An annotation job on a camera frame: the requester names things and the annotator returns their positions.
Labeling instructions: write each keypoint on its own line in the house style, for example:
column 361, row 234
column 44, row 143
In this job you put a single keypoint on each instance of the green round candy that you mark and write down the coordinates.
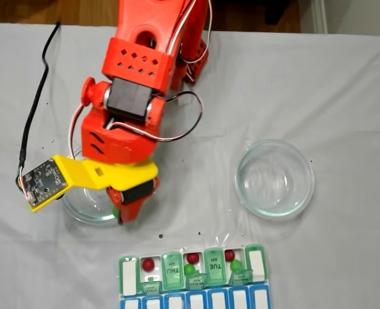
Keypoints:
column 236, row 265
column 189, row 269
column 115, row 212

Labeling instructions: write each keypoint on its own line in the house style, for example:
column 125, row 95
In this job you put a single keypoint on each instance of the white tablecloth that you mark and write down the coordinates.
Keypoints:
column 338, row 96

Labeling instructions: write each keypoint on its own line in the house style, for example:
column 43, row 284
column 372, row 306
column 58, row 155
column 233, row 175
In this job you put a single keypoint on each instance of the red candy with white print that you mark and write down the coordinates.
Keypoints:
column 148, row 264

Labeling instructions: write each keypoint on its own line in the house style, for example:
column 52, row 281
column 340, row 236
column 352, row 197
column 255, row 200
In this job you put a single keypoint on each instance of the clear glass bowl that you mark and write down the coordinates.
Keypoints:
column 90, row 209
column 273, row 180

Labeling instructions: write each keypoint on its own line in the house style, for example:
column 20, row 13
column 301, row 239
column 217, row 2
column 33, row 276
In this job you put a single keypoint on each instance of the white weekly pill organizer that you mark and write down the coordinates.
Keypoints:
column 214, row 267

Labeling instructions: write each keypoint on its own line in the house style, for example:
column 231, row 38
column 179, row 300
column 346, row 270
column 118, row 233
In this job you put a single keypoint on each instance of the red round candy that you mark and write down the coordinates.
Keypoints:
column 229, row 255
column 192, row 257

